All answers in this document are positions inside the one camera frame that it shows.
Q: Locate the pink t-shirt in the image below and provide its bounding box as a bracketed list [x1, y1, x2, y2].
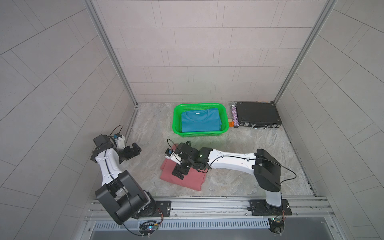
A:
[160, 148, 212, 191]

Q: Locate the green plastic basket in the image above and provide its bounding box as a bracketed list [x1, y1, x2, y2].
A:
[172, 103, 229, 137]

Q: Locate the blue t-shirt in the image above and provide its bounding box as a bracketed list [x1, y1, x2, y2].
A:
[181, 109, 222, 133]

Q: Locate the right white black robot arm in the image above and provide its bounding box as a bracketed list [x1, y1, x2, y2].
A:
[165, 142, 282, 208]

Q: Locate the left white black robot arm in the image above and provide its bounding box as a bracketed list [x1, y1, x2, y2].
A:
[91, 134, 155, 225]

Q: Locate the purple glitter tumbler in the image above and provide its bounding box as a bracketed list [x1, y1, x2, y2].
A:
[231, 102, 240, 128]

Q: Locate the left green circuit board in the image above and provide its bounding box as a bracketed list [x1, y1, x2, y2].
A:
[139, 221, 160, 237]

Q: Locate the green circuit board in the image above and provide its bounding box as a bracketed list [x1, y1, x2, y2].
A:
[139, 221, 160, 237]
[269, 218, 285, 235]

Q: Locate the black hard case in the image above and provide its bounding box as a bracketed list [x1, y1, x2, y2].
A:
[237, 102, 282, 129]

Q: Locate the right green circuit board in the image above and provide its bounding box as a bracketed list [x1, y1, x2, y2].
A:
[269, 218, 285, 235]

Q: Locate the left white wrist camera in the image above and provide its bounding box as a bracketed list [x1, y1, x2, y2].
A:
[113, 134, 126, 151]

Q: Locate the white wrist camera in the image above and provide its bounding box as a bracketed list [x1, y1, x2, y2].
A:
[113, 134, 126, 151]
[165, 149, 182, 165]

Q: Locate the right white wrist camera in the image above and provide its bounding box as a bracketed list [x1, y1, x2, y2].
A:
[165, 149, 182, 165]

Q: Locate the aluminium mounting rail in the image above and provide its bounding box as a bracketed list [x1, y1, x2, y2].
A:
[83, 196, 335, 222]

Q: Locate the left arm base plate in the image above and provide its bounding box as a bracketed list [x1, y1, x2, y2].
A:
[138, 201, 172, 218]

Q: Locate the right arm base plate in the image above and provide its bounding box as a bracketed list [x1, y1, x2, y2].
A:
[247, 199, 292, 216]

